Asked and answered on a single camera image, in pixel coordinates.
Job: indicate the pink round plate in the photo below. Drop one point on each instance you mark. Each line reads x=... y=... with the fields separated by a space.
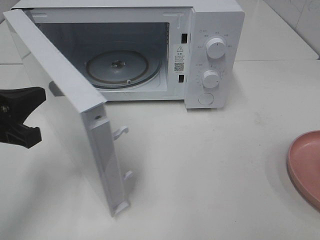
x=303 y=165

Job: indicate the white microwave oven body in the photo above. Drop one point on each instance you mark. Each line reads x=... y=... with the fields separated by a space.
x=180 y=28

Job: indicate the upper white power knob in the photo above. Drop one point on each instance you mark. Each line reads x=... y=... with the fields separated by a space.
x=215 y=47

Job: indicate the white microwave door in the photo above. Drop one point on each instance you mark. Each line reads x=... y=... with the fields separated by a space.
x=75 y=109

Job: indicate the round white door button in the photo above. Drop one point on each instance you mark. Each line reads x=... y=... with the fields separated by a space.
x=206 y=99

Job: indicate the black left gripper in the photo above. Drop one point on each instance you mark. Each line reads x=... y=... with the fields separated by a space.
x=16 y=105

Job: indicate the white timer knob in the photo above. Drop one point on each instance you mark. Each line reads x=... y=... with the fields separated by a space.
x=211 y=79

